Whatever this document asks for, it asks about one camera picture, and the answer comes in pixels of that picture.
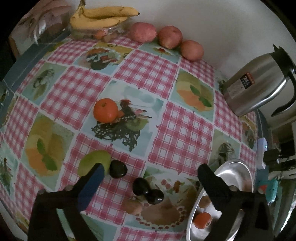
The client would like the small brown fruit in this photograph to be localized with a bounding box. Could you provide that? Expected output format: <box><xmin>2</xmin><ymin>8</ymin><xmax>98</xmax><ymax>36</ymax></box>
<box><xmin>199</xmin><ymin>195</ymin><xmax>211</xmax><ymax>209</ymax></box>

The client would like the teal tissue box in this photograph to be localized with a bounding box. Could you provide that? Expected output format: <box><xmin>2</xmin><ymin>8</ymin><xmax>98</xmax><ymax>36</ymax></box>
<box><xmin>257</xmin><ymin>179</ymin><xmax>278</xmax><ymax>204</ymax></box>

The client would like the orange persimmon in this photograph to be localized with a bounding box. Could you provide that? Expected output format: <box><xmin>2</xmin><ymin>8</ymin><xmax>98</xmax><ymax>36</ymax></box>
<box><xmin>193</xmin><ymin>212</ymin><xmax>212</xmax><ymax>229</ymax></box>

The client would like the upper yellow banana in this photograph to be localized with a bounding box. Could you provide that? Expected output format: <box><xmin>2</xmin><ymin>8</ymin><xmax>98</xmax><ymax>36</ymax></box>
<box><xmin>78</xmin><ymin>1</ymin><xmax>139</xmax><ymax>19</ymax></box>

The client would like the white power strip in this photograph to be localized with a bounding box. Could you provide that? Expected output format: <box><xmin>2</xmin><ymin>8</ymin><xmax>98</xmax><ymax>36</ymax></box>
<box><xmin>256</xmin><ymin>138</ymin><xmax>267</xmax><ymax>170</ymax></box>

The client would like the red apple left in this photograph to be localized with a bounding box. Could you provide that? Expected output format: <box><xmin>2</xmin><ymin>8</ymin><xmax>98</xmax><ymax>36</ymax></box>
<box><xmin>128</xmin><ymin>22</ymin><xmax>157</xmax><ymax>43</ymax></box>

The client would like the dark plum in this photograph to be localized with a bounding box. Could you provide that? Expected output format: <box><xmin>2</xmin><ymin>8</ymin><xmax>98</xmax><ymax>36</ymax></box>
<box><xmin>132</xmin><ymin>178</ymin><xmax>151</xmax><ymax>196</ymax></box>
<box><xmin>109</xmin><ymin>160</ymin><xmax>127</xmax><ymax>179</ymax></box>
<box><xmin>144</xmin><ymin>189</ymin><xmax>164</xmax><ymax>205</ymax></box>

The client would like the green pear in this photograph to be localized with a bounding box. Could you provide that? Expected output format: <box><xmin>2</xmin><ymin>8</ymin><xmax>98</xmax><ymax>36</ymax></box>
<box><xmin>77</xmin><ymin>150</ymin><xmax>111</xmax><ymax>177</ymax></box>

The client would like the lower yellow banana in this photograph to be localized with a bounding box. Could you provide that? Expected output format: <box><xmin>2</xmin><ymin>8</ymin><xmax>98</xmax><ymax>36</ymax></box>
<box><xmin>70</xmin><ymin>8</ymin><xmax>128</xmax><ymax>30</ymax></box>

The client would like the steel round tray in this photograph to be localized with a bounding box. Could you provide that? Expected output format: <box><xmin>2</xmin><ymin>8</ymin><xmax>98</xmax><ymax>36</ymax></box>
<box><xmin>186</xmin><ymin>159</ymin><xmax>254</xmax><ymax>240</ymax></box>

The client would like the red apple right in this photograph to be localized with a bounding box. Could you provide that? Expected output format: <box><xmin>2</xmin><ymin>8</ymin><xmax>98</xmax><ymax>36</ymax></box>
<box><xmin>180</xmin><ymin>40</ymin><xmax>204</xmax><ymax>61</ymax></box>

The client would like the red apple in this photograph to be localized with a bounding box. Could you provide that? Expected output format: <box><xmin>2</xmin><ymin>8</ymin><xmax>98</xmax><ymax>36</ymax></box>
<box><xmin>158</xmin><ymin>26</ymin><xmax>183</xmax><ymax>49</ymax></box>
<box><xmin>180</xmin><ymin>40</ymin><xmax>204</xmax><ymax>61</ymax></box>
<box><xmin>128</xmin><ymin>22</ymin><xmax>157</xmax><ymax>43</ymax></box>

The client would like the steel thermos jug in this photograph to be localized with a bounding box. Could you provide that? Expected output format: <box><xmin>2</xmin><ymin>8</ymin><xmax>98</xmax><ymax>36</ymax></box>
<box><xmin>222</xmin><ymin>46</ymin><xmax>295</xmax><ymax>117</ymax></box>

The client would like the glass fruit bowl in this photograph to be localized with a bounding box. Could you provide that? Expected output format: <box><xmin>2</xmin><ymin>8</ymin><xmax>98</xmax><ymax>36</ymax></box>
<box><xmin>69</xmin><ymin>19</ymin><xmax>131</xmax><ymax>43</ymax></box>

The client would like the black power adapter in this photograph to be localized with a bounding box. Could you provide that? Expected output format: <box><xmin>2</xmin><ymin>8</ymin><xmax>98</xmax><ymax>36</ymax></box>
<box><xmin>263</xmin><ymin>149</ymin><xmax>283</xmax><ymax>164</ymax></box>

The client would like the checkered fruit tablecloth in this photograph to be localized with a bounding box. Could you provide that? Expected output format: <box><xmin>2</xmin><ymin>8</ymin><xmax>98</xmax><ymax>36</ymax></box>
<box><xmin>1</xmin><ymin>37</ymin><xmax>257</xmax><ymax>240</ymax></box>

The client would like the brown kiwi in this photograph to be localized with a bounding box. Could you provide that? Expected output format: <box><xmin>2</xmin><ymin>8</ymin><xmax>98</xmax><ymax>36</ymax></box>
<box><xmin>122</xmin><ymin>199</ymin><xmax>142</xmax><ymax>215</ymax></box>

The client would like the orange far tangerine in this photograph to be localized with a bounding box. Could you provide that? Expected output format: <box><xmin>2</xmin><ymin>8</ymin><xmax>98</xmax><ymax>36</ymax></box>
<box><xmin>93</xmin><ymin>98</ymin><xmax>119</xmax><ymax>123</ymax></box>

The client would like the red apple middle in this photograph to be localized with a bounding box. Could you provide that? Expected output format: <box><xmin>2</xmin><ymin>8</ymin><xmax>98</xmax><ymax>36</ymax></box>
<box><xmin>158</xmin><ymin>26</ymin><xmax>183</xmax><ymax>49</ymax></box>

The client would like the yellow banana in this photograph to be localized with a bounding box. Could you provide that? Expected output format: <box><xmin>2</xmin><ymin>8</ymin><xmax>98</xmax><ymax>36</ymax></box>
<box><xmin>70</xmin><ymin>8</ymin><xmax>128</xmax><ymax>30</ymax></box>
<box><xmin>78</xmin><ymin>1</ymin><xmax>139</xmax><ymax>19</ymax></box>

